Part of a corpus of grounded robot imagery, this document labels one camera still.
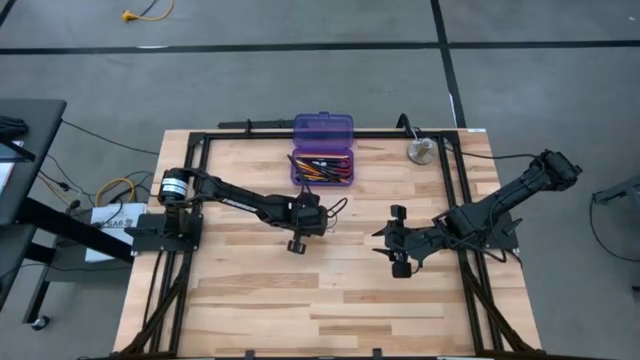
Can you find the black curved clamp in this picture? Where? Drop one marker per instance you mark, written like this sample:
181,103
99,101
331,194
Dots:
402,122

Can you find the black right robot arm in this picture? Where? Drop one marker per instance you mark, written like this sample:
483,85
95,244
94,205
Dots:
500,197

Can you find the black pen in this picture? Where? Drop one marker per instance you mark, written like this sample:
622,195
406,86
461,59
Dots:
330,176
296,165
327,163

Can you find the silver metal cylinder weight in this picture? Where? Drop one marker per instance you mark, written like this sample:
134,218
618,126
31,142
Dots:
421,151

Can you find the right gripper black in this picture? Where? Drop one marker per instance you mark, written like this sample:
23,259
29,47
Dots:
407,242

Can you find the black frame clip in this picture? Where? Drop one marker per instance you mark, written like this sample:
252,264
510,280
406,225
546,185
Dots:
377,353
247,127
249,354

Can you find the black flat bar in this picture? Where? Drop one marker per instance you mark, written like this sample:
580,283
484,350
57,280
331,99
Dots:
255,124

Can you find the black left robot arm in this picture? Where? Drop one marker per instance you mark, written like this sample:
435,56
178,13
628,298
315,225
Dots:
235,197

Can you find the black cloth bundle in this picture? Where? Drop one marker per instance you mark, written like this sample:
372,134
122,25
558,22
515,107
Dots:
12,127

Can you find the black aluminium frame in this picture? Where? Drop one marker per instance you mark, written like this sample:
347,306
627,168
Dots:
250,134

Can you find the purple plastic pencil box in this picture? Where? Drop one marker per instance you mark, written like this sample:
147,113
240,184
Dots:
322,130

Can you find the orange pencil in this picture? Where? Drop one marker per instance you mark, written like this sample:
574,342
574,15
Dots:
310,172
315,178
305,165

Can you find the black desk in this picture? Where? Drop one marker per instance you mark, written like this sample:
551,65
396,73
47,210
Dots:
45,115

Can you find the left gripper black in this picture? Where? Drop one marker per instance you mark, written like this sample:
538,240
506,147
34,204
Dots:
307,217

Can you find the white printed paper sheet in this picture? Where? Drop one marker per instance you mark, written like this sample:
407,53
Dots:
117,217

